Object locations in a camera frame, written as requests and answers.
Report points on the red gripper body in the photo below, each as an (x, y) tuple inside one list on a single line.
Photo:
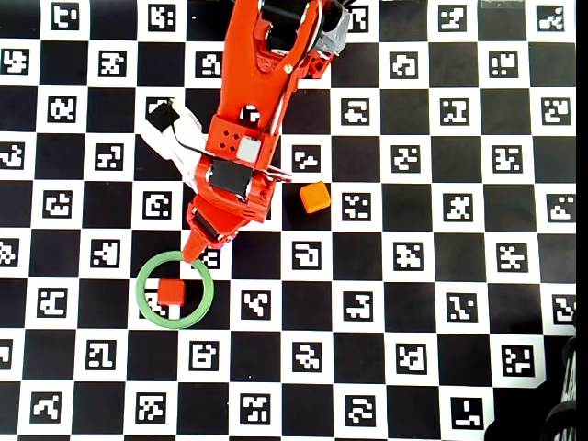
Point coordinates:
[(205, 228)]

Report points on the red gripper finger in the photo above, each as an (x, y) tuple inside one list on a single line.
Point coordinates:
[(195, 248)]

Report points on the red cube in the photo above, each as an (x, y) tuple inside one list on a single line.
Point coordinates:
[(171, 290)]

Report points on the orange cube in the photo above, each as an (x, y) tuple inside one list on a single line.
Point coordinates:
[(314, 197)]

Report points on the red robot arm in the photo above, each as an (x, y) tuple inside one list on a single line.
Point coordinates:
[(248, 69)]

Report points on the black white marker mat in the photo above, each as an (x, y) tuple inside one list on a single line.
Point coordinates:
[(406, 303)]

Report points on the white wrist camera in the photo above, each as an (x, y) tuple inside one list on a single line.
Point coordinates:
[(181, 165)]

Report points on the grey duct tape wrap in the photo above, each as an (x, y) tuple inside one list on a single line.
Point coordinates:
[(335, 37)]

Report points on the black flexible camera stand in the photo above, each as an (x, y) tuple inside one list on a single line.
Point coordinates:
[(568, 367)]

